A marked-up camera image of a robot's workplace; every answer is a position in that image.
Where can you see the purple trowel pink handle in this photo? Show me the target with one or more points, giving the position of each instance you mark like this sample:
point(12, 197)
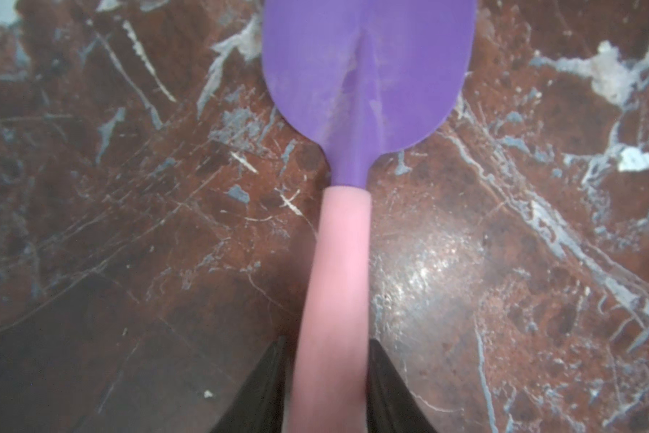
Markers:
point(360, 79)

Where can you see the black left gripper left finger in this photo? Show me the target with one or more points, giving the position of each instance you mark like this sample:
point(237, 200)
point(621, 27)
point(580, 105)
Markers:
point(259, 404)

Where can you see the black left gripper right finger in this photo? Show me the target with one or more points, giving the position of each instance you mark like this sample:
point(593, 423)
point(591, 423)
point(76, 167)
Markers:
point(391, 408)

